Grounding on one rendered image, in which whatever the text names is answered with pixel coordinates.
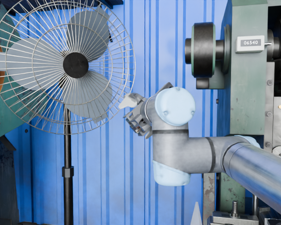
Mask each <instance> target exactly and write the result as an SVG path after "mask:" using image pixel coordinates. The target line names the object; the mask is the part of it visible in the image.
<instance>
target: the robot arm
mask: <svg viewBox="0 0 281 225"><path fill-rule="evenodd" d="M123 97H124V100H123V101H122V102H121V103H120V104H119V106H118V107H119V109H122V108H125V107H127V106H129V107H131V108H134V107H135V108H134V109H133V110H132V111H130V112H128V113H127V114H126V115H125V116H124V117H122V118H126V121H127V122H128V124H129V125H130V127H131V129H132V130H133V131H134V132H135V133H137V134H138V136H144V135H145V134H146V133H147V132H148V133H147V134H146V136H145V139H148V138H149V137H151V136H153V160H152V162H153V170H154V180H155V181H156V182H157V183H158V184H160V185H163V186H182V185H187V184H189V183H190V177H191V174H202V173H221V172H222V173H225V174H227V175H228V176H230V177H231V178H232V179H234V180H235V181H236V182H238V183H239V184H240V185H242V186H243V187H244V188H246V189H247V190H249V191H250V192H251V193H252V194H254V195H255V196H257V197H258V198H259V199H261V200H262V201H263V202H265V203H266V204H267V205H269V206H270V207H271V208H273V209H274V210H276V211H277V212H278V213H280V214H281V156H278V155H276V154H273V153H271V152H269V151H266V150H264V149H262V148H260V145H259V144H258V143H257V142H256V140H255V139H254V138H252V137H248V136H240V135H235V136H229V137H189V128H188V122H189V121H190V120H191V119H192V118H193V116H194V113H195V110H196V103H195V100H194V97H193V96H192V94H191V93H190V92H189V91H187V90H186V89H184V88H181V87H173V85H172V84H171V83H170V82H168V83H166V84H165V85H164V86H163V87H162V88H161V89H160V90H159V91H158V92H157V93H156V94H155V95H153V96H151V97H149V98H145V97H143V96H141V95H140V94H138V93H133V92H132V93H128V94H126V95H124V96H123ZM130 114H131V115H130Z"/></svg>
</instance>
